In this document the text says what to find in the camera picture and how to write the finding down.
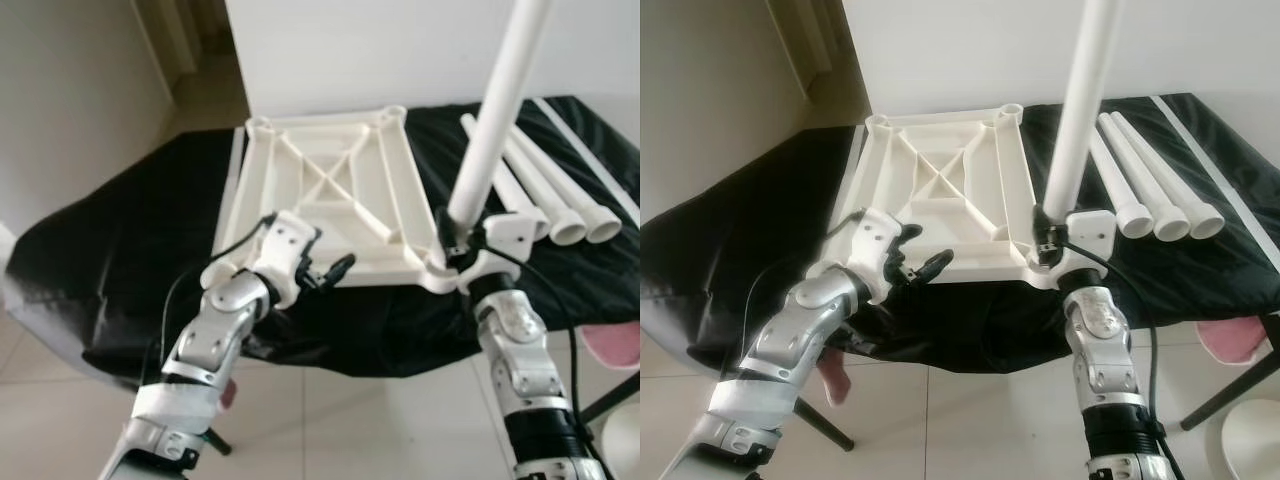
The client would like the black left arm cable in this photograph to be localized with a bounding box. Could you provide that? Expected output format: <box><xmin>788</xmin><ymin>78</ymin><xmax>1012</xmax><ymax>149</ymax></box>
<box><xmin>730</xmin><ymin>208</ymin><xmax>866</xmax><ymax>381</ymax></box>
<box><xmin>148</xmin><ymin>212</ymin><xmax>279</xmax><ymax>386</ymax></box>

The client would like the white plastic table leg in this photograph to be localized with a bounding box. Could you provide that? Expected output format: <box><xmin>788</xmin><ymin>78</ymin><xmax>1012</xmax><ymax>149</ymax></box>
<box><xmin>1085</xmin><ymin>125</ymin><xmax>1153</xmax><ymax>239</ymax></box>
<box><xmin>1098</xmin><ymin>112</ymin><xmax>1191</xmax><ymax>242</ymax></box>
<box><xmin>1110</xmin><ymin>110</ymin><xmax>1226</xmax><ymax>239</ymax></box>
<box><xmin>505</xmin><ymin>125</ymin><xmax>588</xmax><ymax>247</ymax></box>
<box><xmin>459</xmin><ymin>112</ymin><xmax>548</xmax><ymax>223</ymax></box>
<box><xmin>1040</xmin><ymin>0</ymin><xmax>1128</xmax><ymax>223</ymax></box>
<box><xmin>447</xmin><ymin>0</ymin><xmax>553</xmax><ymax>223</ymax></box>
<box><xmin>515</xmin><ymin>120</ymin><xmax>623</xmax><ymax>244</ymax></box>

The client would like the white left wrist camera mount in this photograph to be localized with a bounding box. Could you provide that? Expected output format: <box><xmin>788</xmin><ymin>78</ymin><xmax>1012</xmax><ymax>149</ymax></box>
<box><xmin>245</xmin><ymin>212</ymin><xmax>321</xmax><ymax>301</ymax></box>
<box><xmin>850</xmin><ymin>207</ymin><xmax>913</xmax><ymax>301</ymax></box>

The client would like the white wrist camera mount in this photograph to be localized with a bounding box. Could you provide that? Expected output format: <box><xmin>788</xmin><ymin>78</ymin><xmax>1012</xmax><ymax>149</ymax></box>
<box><xmin>850</xmin><ymin>207</ymin><xmax>913</xmax><ymax>301</ymax></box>
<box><xmin>1045</xmin><ymin>208</ymin><xmax>1118</xmax><ymax>286</ymax></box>
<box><xmin>455</xmin><ymin>212</ymin><xmax>548</xmax><ymax>291</ymax></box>
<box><xmin>245</xmin><ymin>212</ymin><xmax>321</xmax><ymax>301</ymax></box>

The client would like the white plastic table top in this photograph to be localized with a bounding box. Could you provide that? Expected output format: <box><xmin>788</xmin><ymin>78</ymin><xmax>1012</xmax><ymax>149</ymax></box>
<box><xmin>213</xmin><ymin>105</ymin><xmax>471</xmax><ymax>294</ymax></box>
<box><xmin>828</xmin><ymin>100</ymin><xmax>1086</xmax><ymax>291</ymax></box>

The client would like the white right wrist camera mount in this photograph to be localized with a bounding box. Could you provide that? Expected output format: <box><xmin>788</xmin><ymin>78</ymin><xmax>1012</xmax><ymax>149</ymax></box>
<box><xmin>455</xmin><ymin>212</ymin><xmax>548</xmax><ymax>291</ymax></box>
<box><xmin>1045</xmin><ymin>208</ymin><xmax>1118</xmax><ymax>286</ymax></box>

